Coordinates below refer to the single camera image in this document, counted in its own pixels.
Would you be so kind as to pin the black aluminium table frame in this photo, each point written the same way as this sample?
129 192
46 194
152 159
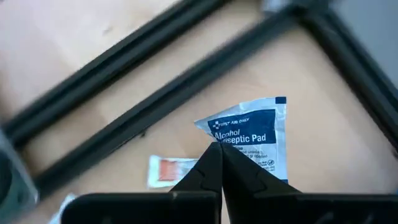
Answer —
155 107

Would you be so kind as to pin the grey metal mount plate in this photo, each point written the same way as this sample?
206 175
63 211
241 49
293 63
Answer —
21 193

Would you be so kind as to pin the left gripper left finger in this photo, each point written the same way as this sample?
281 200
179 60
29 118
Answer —
192 205

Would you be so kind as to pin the orange print white packet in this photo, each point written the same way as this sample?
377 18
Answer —
168 171

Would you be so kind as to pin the alcohol antiseptic pad packet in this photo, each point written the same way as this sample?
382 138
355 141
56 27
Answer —
248 127

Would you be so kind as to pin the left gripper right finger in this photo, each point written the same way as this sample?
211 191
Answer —
264 205

